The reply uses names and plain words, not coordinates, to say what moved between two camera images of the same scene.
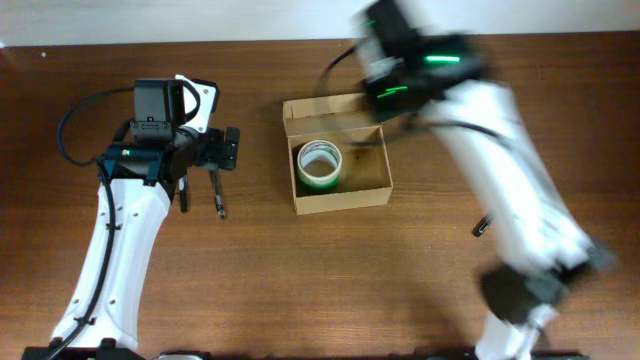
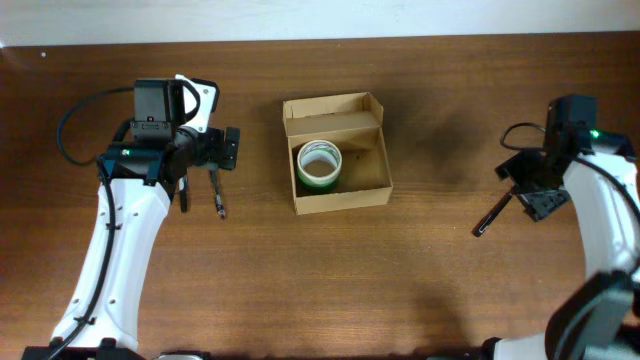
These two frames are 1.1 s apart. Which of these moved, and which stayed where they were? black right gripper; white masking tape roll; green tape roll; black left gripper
Moved: black right gripper
Stayed: black left gripper; white masking tape roll; green tape roll
